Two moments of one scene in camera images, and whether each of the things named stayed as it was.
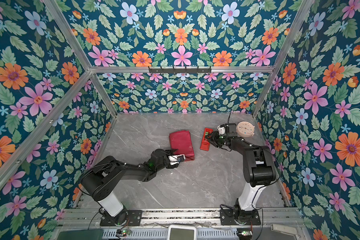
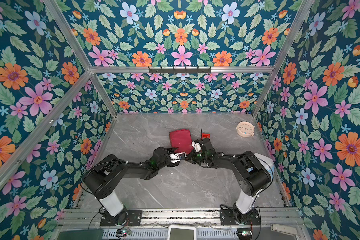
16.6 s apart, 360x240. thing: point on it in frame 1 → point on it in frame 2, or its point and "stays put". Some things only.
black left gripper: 169,152 stays put
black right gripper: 214,138 → 192,158
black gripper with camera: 221,130 → 197,146
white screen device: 182,232 stays put
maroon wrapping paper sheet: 181,141 stays put
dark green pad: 93,234 stays put
